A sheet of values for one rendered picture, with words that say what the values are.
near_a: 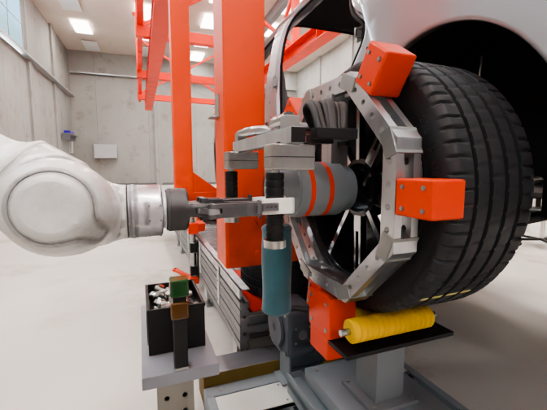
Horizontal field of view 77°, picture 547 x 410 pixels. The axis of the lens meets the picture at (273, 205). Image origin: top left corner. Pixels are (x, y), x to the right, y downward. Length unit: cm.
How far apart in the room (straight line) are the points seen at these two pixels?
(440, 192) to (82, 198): 52
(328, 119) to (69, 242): 49
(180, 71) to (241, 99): 202
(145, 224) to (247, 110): 83
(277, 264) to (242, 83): 69
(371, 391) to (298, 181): 66
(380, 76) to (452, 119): 16
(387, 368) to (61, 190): 96
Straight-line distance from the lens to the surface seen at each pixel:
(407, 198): 66
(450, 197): 65
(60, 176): 39
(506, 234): 85
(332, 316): 93
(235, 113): 130
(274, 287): 99
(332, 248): 109
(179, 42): 337
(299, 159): 66
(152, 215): 58
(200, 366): 88
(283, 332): 128
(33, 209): 39
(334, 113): 70
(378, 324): 91
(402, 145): 69
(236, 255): 132
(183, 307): 81
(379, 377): 112
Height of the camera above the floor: 90
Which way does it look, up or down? 6 degrees down
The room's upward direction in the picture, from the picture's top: straight up
